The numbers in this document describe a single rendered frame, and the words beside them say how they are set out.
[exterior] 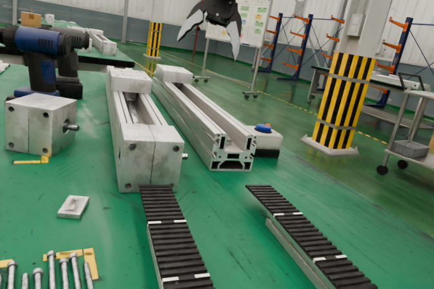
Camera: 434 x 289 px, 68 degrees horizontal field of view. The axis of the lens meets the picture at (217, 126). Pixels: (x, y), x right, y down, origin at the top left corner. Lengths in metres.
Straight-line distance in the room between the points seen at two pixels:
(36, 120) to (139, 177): 0.24
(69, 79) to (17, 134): 0.46
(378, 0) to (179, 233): 3.65
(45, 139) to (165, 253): 0.38
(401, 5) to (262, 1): 4.50
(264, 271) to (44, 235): 0.28
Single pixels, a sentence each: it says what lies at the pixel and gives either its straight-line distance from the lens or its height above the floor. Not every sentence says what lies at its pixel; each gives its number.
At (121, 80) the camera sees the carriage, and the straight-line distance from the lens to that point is 0.93.
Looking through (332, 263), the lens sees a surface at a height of 0.81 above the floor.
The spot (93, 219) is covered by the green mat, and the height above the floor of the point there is 0.78.
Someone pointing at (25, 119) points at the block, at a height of 0.85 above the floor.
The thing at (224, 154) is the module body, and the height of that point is 0.82.
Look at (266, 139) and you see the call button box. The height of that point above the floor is 0.83.
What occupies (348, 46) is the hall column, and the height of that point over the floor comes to 1.19.
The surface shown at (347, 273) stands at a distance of 0.45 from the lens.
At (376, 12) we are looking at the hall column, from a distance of 3.90.
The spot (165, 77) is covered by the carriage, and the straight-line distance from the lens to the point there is 1.20.
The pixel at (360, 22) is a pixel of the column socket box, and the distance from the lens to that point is 3.92.
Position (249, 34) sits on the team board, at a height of 1.17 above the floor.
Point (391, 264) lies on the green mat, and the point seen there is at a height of 0.78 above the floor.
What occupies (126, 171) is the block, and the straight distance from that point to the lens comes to 0.56.
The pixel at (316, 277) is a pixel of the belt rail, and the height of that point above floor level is 0.79.
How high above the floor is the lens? 1.06
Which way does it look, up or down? 16 degrees down
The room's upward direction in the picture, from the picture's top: 10 degrees clockwise
